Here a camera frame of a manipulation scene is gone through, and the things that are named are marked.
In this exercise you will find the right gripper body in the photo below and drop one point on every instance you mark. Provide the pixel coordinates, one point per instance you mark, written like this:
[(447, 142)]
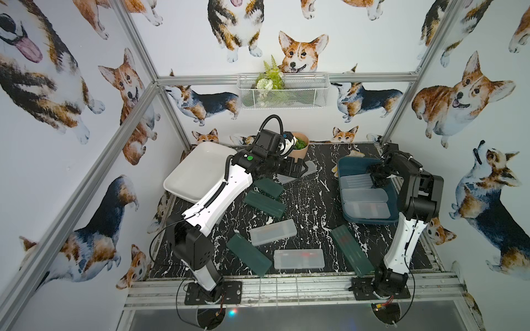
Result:
[(379, 173)]

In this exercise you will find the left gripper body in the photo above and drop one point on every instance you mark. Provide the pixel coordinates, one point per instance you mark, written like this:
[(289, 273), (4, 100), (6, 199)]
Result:
[(296, 167)]

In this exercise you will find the clear pencil case top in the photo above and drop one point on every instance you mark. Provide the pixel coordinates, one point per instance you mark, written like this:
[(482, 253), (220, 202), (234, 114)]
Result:
[(293, 169)]

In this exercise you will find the clear case with pens middle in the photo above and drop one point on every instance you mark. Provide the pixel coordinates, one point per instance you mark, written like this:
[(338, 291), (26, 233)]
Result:
[(273, 232)]

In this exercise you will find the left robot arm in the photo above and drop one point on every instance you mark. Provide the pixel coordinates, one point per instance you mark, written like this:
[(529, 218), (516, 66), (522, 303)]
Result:
[(188, 233)]

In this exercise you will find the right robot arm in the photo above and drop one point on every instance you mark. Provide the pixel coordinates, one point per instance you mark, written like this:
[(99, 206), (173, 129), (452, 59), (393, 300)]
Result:
[(418, 202)]

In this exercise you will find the green pencil case upper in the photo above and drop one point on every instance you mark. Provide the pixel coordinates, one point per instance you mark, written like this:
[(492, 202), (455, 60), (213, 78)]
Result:
[(269, 187)]

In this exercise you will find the green pencil case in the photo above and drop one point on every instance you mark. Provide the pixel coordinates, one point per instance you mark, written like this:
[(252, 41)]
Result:
[(265, 204), (352, 252), (249, 255), (269, 187)]

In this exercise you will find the teal storage box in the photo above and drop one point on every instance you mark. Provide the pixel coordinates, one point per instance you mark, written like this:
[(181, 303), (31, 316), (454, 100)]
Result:
[(357, 166)]

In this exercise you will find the white storage tray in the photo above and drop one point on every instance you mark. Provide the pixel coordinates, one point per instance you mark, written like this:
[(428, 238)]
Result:
[(198, 172)]

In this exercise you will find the green pencil case front right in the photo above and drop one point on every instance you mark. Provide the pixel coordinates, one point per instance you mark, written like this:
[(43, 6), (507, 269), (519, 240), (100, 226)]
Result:
[(352, 252)]

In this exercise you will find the green pencil case front left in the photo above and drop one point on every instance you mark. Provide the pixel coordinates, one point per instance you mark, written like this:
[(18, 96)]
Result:
[(249, 255)]

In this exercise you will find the beige ribbed flower pot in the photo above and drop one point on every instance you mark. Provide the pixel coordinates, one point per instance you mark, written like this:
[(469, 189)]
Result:
[(301, 146)]

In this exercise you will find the green fern plant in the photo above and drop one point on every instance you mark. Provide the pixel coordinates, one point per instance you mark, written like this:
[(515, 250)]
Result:
[(270, 86)]

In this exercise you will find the clear case with red pen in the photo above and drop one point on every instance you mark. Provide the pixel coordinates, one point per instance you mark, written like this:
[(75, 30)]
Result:
[(298, 259)]

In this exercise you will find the white wire wall basket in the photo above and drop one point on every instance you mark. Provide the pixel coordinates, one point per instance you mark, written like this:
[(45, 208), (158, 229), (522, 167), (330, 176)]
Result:
[(285, 91)]

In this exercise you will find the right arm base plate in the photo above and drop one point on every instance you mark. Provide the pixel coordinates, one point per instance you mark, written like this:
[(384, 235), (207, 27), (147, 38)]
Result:
[(364, 289)]

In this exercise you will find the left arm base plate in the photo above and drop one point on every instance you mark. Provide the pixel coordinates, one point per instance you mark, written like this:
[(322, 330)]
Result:
[(228, 292)]

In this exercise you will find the aluminium front rail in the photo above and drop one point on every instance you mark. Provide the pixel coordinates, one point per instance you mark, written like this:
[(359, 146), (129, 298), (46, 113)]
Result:
[(287, 291)]

